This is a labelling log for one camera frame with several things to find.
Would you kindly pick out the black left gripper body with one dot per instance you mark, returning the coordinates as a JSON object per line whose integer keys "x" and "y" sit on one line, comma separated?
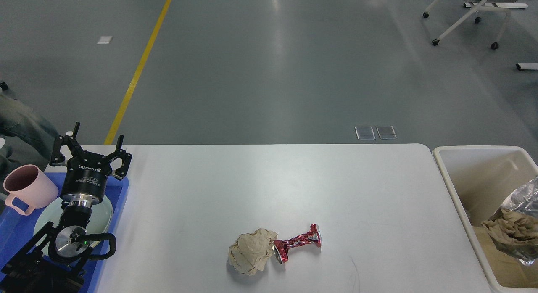
{"x": 85, "y": 181}

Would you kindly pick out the light green plate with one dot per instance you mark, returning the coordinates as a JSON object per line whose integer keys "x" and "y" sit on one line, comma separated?
{"x": 98, "y": 222}

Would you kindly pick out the brown paper ball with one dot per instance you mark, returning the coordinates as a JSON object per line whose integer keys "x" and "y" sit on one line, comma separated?
{"x": 251, "y": 251}

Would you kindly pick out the crushed red can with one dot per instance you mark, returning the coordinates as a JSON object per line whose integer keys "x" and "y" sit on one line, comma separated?
{"x": 281, "y": 248}

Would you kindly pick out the brown paper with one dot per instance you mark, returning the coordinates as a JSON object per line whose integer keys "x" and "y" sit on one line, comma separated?
{"x": 513, "y": 233}

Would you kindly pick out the aluminium foil tray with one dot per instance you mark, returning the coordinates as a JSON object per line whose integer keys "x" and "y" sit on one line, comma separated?
{"x": 524, "y": 200}

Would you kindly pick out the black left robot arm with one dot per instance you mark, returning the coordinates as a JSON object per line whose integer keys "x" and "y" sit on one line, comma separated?
{"x": 54, "y": 258}

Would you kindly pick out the person in jeans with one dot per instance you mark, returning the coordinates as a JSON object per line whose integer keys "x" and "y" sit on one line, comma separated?
{"x": 21, "y": 121}

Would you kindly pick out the pink mug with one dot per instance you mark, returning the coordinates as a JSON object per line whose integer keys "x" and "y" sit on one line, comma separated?
{"x": 29, "y": 189}

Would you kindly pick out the left floor socket plate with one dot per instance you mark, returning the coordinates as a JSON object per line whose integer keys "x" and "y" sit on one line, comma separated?
{"x": 365, "y": 133}

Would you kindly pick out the floor socket plate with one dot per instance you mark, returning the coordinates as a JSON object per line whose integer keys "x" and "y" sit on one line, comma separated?
{"x": 365, "y": 133}
{"x": 386, "y": 132}

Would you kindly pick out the right floor socket plate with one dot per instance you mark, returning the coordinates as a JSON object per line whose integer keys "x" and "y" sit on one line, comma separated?
{"x": 386, "y": 132}

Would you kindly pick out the white plastic bin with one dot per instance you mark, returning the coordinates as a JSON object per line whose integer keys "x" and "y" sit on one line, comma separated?
{"x": 479, "y": 179}

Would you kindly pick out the white rolling chair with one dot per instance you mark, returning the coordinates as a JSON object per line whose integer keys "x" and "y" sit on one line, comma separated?
{"x": 492, "y": 6}

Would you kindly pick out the white bar on floor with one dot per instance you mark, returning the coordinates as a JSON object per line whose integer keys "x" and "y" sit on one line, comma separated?
{"x": 527, "y": 66}

